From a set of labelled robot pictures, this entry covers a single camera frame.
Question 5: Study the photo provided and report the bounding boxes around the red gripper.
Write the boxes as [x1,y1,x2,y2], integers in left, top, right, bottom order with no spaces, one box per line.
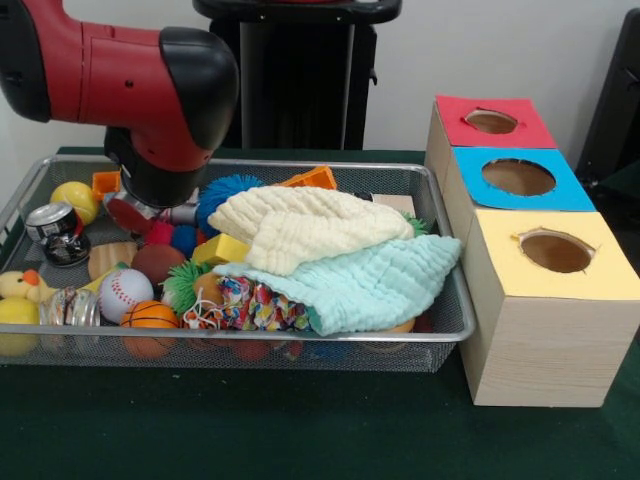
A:
[102,192,155,236]

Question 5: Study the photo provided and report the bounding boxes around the cream waffle cloth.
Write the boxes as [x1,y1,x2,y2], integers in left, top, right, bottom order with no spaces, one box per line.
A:
[207,184,416,277]

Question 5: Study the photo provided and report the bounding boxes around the light blue waffle cloth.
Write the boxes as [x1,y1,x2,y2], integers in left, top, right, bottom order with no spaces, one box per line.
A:
[212,233,464,337]

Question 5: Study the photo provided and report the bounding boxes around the silver mesh bin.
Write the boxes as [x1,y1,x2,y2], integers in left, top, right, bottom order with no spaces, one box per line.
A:
[0,154,476,374]

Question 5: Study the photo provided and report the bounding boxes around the wooden box with three holes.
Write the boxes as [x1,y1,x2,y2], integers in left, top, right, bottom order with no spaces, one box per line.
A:
[424,94,640,409]

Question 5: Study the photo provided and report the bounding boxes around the orange toy brick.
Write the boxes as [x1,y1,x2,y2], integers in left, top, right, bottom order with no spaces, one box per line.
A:
[92,170,123,202]

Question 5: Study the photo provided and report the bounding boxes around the brown ball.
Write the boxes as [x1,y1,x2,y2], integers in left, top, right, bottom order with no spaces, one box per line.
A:
[130,244,187,287]

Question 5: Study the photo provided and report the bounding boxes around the yellow ball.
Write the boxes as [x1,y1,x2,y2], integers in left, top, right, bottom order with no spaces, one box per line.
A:
[49,181,100,225]

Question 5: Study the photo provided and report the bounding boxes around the crushed silver can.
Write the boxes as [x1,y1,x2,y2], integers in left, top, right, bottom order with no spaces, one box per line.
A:
[25,201,84,244]

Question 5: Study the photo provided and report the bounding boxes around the white toy baseball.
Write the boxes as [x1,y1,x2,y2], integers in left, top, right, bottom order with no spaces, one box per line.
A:
[98,268,155,325]

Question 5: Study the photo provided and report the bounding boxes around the yellow wedge block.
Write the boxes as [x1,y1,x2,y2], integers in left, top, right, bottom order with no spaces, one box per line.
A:
[191,233,251,267]

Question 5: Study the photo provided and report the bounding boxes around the orange toy basketball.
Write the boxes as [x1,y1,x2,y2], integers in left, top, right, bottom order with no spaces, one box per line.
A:
[119,299,181,359]

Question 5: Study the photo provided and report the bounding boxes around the yellow plush duck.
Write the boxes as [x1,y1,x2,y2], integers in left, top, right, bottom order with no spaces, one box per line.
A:
[0,269,57,305]

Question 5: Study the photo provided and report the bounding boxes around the dark green tablecloth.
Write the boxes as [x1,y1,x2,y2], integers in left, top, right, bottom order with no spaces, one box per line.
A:
[0,145,640,480]
[582,158,640,232]

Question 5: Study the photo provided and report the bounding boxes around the black upright panel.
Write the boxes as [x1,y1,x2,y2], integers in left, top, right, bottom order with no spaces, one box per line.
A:
[574,7,640,176]

